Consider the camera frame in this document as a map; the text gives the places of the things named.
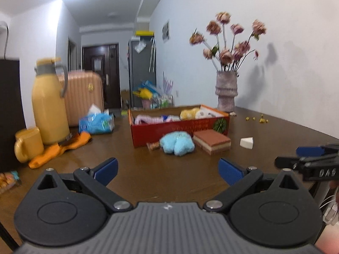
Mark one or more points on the lilac fuzzy sock roll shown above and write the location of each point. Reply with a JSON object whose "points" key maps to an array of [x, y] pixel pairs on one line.
{"points": [[145, 119]]}

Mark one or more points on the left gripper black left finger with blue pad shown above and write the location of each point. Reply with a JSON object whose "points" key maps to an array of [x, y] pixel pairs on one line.
{"points": [[93, 182]]}

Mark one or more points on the brown layered sponge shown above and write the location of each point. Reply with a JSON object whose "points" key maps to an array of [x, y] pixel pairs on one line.
{"points": [[211, 141]]}

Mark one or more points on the dried pink flower bouquet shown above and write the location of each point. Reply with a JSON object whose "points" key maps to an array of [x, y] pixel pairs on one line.
{"points": [[227, 55]]}

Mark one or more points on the grey refrigerator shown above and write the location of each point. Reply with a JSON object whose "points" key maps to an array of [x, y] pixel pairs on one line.
{"points": [[142, 65]]}

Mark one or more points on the yellow white plush toy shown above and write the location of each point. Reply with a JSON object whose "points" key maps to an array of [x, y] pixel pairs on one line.
{"points": [[195, 113]]}

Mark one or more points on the small wrapped candy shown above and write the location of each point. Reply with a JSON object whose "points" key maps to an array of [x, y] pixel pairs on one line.
{"points": [[153, 146]]}

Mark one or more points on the yellow thermos jug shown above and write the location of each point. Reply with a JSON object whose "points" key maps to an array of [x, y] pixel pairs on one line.
{"points": [[49, 89]]}

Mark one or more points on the person's right hand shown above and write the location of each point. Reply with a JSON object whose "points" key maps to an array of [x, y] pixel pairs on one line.
{"points": [[328, 240]]}

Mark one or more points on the grey ribbed vase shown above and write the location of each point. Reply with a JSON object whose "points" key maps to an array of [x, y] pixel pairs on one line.
{"points": [[226, 90]]}

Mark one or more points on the snack packet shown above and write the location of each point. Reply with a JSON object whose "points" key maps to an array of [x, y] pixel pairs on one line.
{"points": [[8, 180]]}

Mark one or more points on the dark entrance door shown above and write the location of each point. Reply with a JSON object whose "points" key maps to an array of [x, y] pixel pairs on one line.
{"points": [[104, 60]]}

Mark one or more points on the red cardboard box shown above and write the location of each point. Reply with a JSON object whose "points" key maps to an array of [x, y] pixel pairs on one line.
{"points": [[150, 133]]}

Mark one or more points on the yellow ceramic mug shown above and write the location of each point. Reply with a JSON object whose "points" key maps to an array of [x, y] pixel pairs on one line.
{"points": [[28, 144]]}

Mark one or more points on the light blue plush toy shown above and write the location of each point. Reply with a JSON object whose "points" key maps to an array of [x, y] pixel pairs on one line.
{"points": [[178, 143]]}

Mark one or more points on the orange silicone mat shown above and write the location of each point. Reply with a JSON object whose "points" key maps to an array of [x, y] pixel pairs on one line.
{"points": [[53, 151]]}

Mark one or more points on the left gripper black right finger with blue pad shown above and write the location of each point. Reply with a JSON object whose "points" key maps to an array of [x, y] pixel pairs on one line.
{"points": [[242, 182]]}

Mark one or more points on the pink hard-shell suitcase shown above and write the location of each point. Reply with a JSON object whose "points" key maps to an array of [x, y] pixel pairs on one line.
{"points": [[84, 89]]}

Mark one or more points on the wire rack with clutter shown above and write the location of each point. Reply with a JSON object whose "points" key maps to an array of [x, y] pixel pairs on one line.
{"points": [[153, 97]]}

